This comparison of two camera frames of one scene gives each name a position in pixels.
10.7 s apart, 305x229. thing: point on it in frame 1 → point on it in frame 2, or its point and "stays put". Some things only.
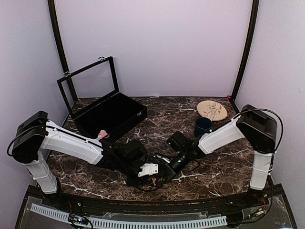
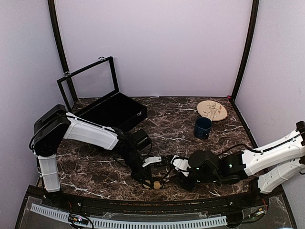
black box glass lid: x=89 y=84 stays put
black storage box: x=115 y=115 stays put
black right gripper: x=169 y=172 → x=183 y=183
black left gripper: x=144 y=181 → x=140 y=175
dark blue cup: x=203 y=125 stays put
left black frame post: x=53 y=14 stays put
